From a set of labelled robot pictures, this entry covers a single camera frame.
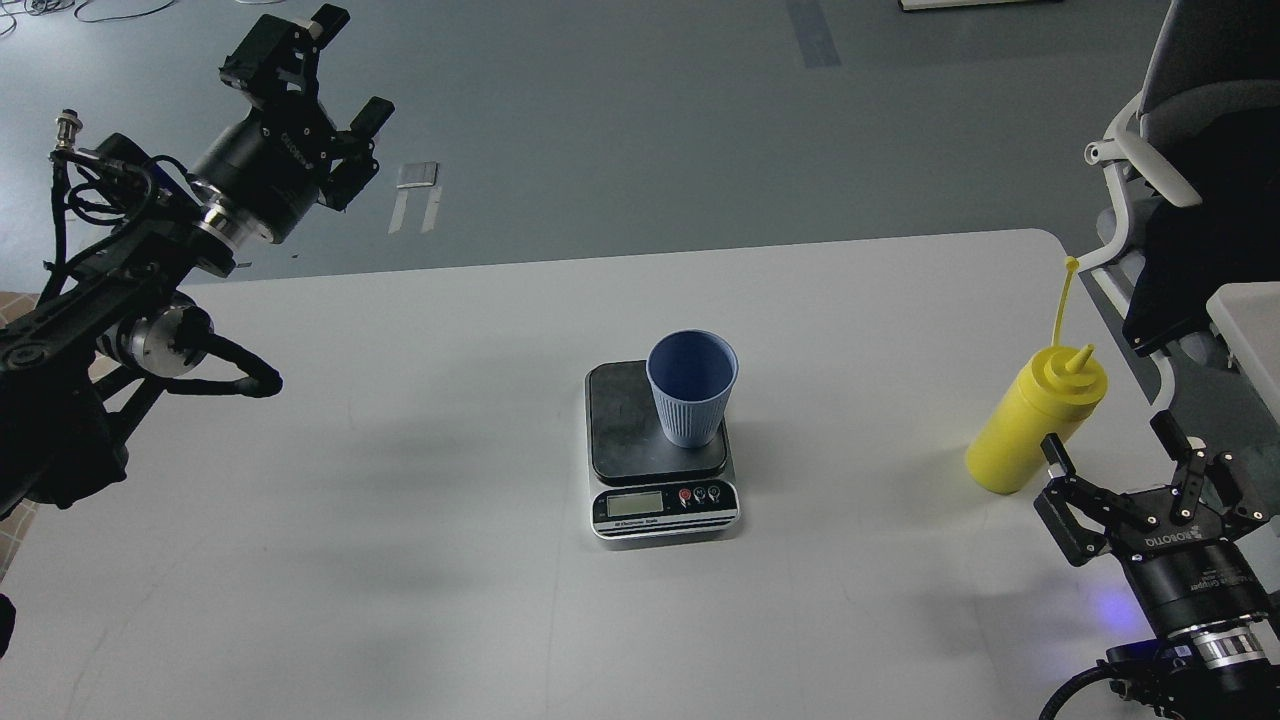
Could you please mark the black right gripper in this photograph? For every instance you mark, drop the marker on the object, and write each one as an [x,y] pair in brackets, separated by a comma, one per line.
[1177,546]

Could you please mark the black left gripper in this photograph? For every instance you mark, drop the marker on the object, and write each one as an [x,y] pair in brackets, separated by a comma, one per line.
[261,175]

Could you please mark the yellow squeeze bottle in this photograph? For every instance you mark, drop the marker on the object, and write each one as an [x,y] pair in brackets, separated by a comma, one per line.
[1054,392]

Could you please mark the blue ribbed cup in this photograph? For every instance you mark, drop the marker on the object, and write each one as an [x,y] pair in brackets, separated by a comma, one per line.
[691,374]

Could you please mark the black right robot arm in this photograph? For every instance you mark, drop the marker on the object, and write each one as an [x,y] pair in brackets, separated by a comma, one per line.
[1218,673]

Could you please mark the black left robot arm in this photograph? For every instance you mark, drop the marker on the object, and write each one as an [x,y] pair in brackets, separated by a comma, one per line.
[111,332]

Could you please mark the digital kitchen scale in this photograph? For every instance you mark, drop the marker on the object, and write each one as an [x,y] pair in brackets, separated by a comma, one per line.
[643,490]

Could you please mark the grey office chair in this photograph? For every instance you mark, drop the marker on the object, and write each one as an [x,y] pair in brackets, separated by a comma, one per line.
[1189,252]

